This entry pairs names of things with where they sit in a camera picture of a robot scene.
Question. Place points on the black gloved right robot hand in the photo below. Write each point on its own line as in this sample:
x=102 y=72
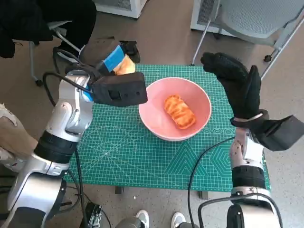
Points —
x=240 y=90

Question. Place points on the black left robot hand blue tape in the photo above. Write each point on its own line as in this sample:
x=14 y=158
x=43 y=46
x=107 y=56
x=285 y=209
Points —
x=102 y=52

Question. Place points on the round toy bread bun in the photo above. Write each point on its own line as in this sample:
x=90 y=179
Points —
x=127 y=66

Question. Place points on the braided rectangular toy bread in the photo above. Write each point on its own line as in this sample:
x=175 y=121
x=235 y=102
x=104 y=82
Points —
x=179 y=111

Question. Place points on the pink bowl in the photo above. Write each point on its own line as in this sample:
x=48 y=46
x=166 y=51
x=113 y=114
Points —
x=154 y=116

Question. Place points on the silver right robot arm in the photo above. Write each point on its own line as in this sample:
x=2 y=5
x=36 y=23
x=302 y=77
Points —
x=248 y=178

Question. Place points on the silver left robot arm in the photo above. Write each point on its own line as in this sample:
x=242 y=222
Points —
x=42 y=175

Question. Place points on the white cabinet with glass front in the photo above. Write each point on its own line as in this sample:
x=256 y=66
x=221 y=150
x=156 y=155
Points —
x=116 y=6

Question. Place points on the grey mesh office chair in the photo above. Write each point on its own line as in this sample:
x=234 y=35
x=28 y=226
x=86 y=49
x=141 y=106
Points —
x=249 y=16

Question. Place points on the person in black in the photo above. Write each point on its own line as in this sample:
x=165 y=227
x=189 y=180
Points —
x=28 y=16

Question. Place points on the white cabinet with perforated side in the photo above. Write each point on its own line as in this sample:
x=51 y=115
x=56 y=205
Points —
x=204 y=14

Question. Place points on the green cutting mat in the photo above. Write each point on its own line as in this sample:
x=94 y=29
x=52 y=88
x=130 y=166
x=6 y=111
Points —
x=142 y=161

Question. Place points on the person in beige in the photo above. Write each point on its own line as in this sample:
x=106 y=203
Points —
x=12 y=135

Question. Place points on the white shoe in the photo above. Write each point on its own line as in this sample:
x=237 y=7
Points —
x=178 y=218
x=142 y=217

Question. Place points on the black electronic device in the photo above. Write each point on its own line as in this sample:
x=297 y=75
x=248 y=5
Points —
x=93 y=213

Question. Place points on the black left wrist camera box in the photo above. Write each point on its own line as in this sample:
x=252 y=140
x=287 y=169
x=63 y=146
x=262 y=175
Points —
x=118 y=91

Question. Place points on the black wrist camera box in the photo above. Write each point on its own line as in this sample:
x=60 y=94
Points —
x=278 y=135
x=118 y=91

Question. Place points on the grey metal frame chair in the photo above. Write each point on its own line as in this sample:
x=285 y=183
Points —
x=58 y=25

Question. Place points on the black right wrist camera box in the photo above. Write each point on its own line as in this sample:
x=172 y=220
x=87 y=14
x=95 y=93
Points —
x=278 y=135

